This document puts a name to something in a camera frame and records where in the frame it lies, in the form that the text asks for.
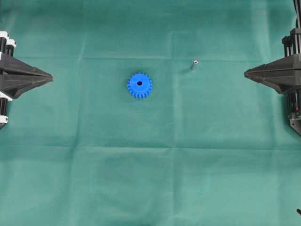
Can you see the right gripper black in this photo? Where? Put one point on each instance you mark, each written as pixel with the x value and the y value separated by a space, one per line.
pixel 292 86

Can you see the small metal shaft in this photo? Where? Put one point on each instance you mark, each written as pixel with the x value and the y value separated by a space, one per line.
pixel 194 65

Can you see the blue plastic gear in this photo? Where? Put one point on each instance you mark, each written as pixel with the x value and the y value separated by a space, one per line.
pixel 139 85

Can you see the green cloth mat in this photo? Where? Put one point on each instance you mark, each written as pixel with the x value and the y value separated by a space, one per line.
pixel 205 148

